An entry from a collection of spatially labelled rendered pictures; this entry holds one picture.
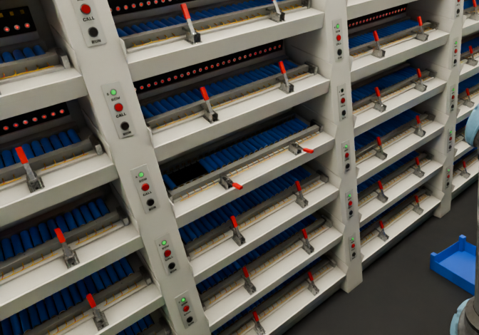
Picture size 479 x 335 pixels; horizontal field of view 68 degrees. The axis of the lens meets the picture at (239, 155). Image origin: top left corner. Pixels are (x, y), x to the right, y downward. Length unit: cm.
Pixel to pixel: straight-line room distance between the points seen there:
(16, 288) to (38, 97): 42
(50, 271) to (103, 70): 47
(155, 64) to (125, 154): 21
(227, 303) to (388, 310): 67
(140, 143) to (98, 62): 20
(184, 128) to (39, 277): 47
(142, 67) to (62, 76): 16
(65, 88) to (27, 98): 7
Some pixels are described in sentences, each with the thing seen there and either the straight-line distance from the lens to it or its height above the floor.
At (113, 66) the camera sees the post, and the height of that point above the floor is 111.
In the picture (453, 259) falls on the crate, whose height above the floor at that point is 0.
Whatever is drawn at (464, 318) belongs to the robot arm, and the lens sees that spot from 120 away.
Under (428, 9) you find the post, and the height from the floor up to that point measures 100.
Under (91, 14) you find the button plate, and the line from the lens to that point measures 80.
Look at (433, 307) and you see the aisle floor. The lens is 164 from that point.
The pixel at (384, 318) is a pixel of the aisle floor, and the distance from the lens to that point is 157.
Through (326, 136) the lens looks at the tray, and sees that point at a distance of 124.
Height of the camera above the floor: 119
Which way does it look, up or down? 23 degrees down
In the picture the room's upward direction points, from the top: 12 degrees counter-clockwise
